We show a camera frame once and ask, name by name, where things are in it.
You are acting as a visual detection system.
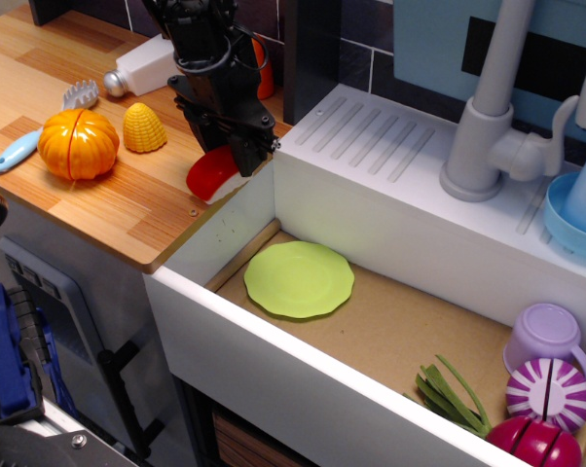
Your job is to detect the black vertical post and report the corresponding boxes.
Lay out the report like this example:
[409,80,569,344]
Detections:
[283,0,342,125]

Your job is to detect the orange toy pumpkin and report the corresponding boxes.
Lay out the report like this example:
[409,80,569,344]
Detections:
[37,109,120,180]

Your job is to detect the green toy scallion leaves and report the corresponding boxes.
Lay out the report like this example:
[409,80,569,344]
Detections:
[415,354,493,439]

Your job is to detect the orange toy carrot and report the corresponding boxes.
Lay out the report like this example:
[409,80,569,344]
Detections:
[252,36,275,100]

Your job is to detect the blue handled pasta spoon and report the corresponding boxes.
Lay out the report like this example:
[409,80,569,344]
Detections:
[0,80,99,174]

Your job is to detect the red and white toy sushi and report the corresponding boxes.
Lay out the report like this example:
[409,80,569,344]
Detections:
[186,145,247,204]

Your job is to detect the yellow toy corn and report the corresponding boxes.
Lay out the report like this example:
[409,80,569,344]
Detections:
[123,102,167,153]

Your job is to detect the light blue wall panel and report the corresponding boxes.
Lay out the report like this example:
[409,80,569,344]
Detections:
[393,1,586,127]

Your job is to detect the white salt shaker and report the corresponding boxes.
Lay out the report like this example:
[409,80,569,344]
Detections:
[103,34,178,97]

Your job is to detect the purple plastic cup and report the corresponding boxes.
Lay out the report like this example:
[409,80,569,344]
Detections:
[502,303,586,379]

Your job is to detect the blue clamp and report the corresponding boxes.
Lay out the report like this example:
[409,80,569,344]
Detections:
[0,283,78,425]

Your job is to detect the black oven door handle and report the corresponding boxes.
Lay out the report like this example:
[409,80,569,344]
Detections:
[96,341,165,459]

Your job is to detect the green plastic plate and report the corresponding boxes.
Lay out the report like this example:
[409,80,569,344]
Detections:
[243,241,354,319]

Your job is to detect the grey toy oven door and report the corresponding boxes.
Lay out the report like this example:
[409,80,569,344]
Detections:
[0,236,197,466]

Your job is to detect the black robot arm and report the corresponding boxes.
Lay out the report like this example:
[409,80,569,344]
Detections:
[143,1,278,177]

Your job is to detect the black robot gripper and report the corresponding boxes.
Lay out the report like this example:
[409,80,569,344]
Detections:
[167,28,275,177]

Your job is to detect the purple white toy onion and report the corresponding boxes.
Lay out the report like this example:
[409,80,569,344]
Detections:
[505,358,586,433]

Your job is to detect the blue plastic bowl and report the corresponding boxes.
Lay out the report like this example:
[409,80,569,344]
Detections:
[543,172,586,257]

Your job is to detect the white toy sink cabinet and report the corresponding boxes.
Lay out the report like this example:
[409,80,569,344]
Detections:
[145,86,586,466]

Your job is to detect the magenta toy beet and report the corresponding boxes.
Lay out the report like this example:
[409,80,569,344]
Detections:
[486,415,583,467]

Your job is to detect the grey toy faucet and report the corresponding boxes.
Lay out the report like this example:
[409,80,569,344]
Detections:
[440,1,579,202]

